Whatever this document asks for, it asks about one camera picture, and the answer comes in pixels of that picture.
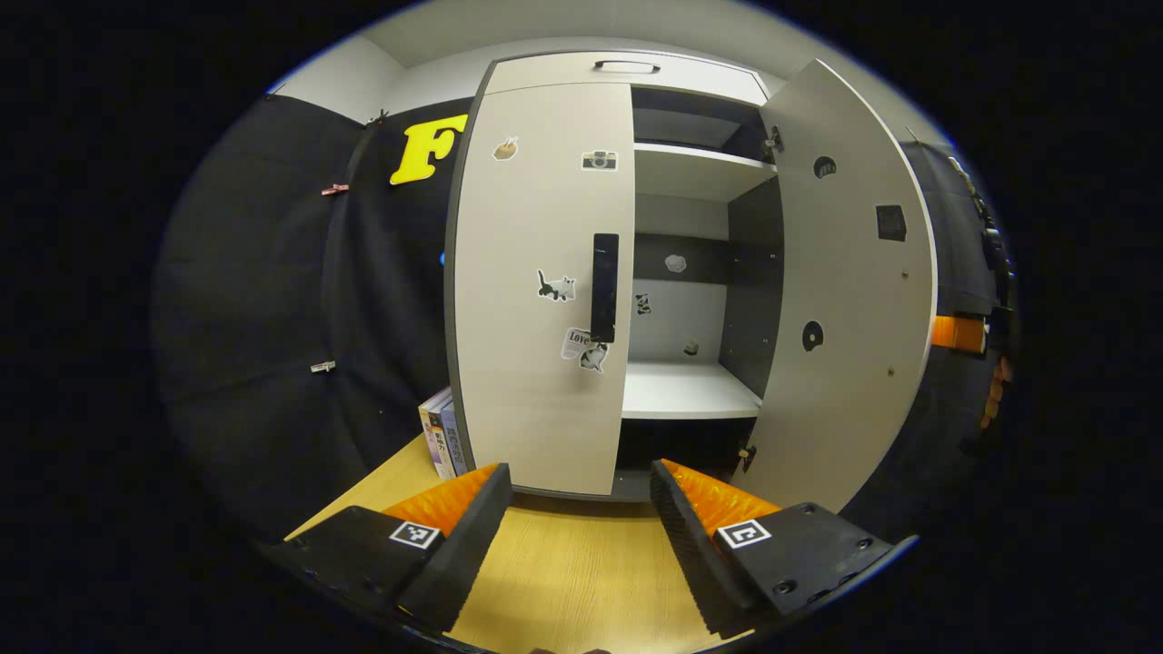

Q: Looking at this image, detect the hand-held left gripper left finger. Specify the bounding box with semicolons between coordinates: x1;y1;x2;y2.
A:
263;462;514;634

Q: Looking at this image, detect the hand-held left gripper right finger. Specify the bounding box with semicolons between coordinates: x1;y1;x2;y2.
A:
649;459;919;639

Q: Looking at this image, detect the beige cabinet door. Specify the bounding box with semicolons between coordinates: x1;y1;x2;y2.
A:
452;82;637;497
731;59;939;514

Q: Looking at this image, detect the beige double-door shoe cabinet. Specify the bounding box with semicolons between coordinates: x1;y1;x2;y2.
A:
443;50;791;502

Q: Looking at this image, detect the black door handle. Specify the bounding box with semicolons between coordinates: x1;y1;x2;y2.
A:
591;233;621;344

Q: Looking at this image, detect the pale cover book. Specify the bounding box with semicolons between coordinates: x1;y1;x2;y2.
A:
418;400;446;481

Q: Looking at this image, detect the dark spine book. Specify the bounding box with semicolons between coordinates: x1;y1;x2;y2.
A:
427;392;458;480

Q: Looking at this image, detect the blue spine book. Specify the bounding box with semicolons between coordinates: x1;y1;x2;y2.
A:
440;389;472;476

